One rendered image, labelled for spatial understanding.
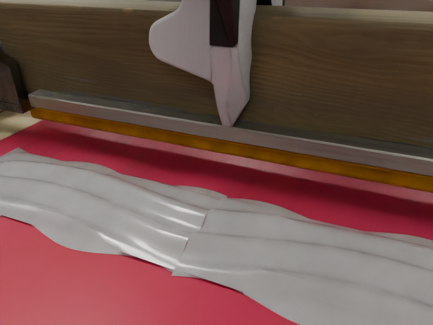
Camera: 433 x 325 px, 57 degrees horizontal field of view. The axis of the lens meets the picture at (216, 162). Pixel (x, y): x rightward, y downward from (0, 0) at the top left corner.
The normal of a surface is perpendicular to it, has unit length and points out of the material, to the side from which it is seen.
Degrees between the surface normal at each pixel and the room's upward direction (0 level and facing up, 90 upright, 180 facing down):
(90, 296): 0
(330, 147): 90
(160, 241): 33
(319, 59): 90
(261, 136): 90
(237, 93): 109
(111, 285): 0
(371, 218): 0
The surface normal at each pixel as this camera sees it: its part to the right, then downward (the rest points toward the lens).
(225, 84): -0.39, 0.63
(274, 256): -0.11, -0.46
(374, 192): -0.03, -0.87
